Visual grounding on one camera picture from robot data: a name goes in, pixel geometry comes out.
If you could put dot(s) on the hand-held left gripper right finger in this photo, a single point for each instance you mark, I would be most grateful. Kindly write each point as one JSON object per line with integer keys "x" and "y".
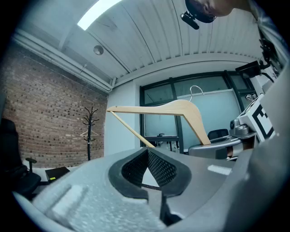
{"x": 199, "y": 179}

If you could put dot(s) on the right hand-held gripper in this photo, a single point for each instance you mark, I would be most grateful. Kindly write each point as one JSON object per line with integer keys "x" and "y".
{"x": 258, "y": 117}

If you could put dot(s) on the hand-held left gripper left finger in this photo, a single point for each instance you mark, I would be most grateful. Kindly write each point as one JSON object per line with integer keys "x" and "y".
{"x": 86, "y": 204}

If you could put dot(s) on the wooden clothes hanger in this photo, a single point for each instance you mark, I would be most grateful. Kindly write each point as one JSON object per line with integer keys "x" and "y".
{"x": 181, "y": 108}

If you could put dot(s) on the black coat rack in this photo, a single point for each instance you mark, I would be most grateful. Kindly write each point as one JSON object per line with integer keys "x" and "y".
{"x": 89, "y": 136}

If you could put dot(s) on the wooden hanger with metal hook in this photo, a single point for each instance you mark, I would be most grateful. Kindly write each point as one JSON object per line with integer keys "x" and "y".
{"x": 88, "y": 133}

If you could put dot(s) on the black mesh office chair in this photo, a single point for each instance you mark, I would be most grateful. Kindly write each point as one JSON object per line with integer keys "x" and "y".
{"x": 217, "y": 134}

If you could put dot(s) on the black box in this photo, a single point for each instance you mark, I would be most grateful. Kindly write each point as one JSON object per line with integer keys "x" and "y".
{"x": 56, "y": 174}

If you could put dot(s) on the person's gray clothing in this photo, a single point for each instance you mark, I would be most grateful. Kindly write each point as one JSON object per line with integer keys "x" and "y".
{"x": 272, "y": 181}

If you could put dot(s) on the black office chair with armrests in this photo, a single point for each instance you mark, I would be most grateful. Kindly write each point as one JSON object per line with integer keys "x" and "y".
{"x": 15, "y": 172}

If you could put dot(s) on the black monitor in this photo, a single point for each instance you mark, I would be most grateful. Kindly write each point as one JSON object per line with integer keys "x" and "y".
{"x": 248, "y": 69}

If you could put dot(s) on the person's head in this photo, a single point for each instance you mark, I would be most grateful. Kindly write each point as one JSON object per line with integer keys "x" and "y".
{"x": 217, "y": 8}

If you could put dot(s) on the white ceiling pipes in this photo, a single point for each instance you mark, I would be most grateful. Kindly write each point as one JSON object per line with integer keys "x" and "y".
{"x": 68, "y": 65}

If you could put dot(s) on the round ceiling sensor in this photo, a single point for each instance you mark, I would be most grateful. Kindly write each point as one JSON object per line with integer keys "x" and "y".
{"x": 98, "y": 49}

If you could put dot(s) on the rectangular ceiling light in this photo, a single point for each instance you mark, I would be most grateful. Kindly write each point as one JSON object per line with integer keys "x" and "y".
{"x": 97, "y": 13}

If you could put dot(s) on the black head camera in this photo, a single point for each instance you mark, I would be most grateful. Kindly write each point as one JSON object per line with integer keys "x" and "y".
{"x": 189, "y": 20}

